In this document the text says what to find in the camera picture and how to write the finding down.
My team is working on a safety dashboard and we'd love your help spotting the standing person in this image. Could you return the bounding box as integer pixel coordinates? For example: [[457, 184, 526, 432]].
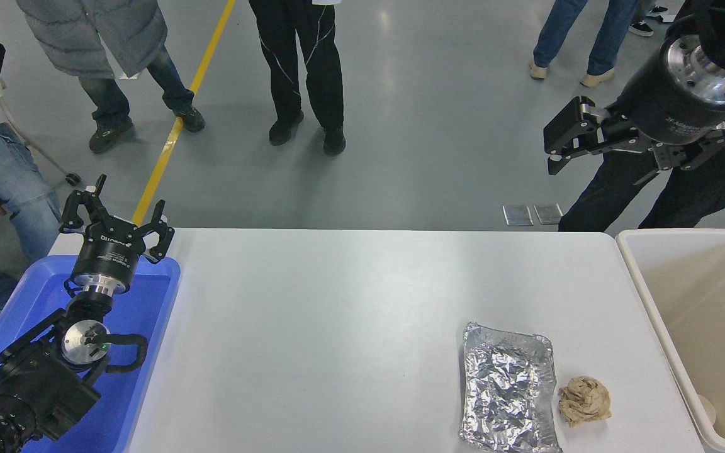
[[15, 0, 206, 155], [529, 0, 641, 89], [247, 0, 347, 157], [627, 4, 671, 38]]

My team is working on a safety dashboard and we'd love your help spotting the white wheeled chair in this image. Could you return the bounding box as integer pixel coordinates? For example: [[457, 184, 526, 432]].
[[0, 78, 82, 187]]

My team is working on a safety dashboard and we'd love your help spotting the large pale plastic bin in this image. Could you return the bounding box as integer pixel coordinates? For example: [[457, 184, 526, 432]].
[[615, 228, 725, 453]]

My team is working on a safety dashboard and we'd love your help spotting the blue plastic tray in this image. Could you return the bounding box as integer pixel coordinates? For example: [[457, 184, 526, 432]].
[[0, 254, 181, 453]]

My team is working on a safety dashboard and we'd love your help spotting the seated person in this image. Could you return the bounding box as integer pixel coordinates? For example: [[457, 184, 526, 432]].
[[0, 9, 65, 315]]

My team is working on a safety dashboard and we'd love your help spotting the crumpled tan paper ball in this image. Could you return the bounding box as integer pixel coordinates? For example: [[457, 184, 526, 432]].
[[557, 376, 612, 428]]

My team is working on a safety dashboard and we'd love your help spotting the foil plate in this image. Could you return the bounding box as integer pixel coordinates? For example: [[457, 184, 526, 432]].
[[459, 322, 563, 453]]

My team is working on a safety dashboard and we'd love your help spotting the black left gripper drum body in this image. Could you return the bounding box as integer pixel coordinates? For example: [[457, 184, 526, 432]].
[[72, 217, 150, 289]]

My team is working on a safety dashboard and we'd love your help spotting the metal floor plate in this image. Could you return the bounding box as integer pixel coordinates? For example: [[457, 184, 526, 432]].
[[533, 203, 564, 225], [502, 204, 534, 227]]

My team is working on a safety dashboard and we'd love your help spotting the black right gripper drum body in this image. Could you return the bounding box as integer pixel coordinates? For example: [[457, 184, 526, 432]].
[[614, 43, 725, 147]]

